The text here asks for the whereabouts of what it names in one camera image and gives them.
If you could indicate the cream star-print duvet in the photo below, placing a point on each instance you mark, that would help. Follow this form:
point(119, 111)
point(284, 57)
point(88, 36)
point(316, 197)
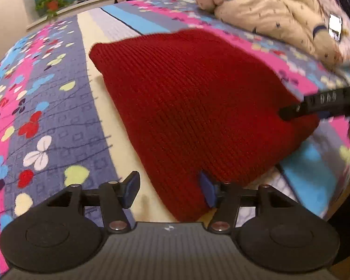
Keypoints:
point(320, 28)

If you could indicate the green plant in red pot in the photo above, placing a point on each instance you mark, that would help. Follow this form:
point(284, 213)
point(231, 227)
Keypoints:
point(50, 7)

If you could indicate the colourful floral striped bed sheet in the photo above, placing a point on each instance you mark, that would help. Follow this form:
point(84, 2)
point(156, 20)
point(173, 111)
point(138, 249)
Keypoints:
point(58, 124)

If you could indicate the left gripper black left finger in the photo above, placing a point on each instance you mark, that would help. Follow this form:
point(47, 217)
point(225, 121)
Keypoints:
point(70, 227)

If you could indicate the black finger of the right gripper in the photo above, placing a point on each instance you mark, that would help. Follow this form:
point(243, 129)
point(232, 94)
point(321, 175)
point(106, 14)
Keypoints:
point(326, 104)

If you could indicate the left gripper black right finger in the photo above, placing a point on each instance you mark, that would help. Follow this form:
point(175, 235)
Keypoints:
point(269, 228)

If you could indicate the dark red knit sweater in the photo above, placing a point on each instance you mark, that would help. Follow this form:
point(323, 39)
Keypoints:
point(191, 102)

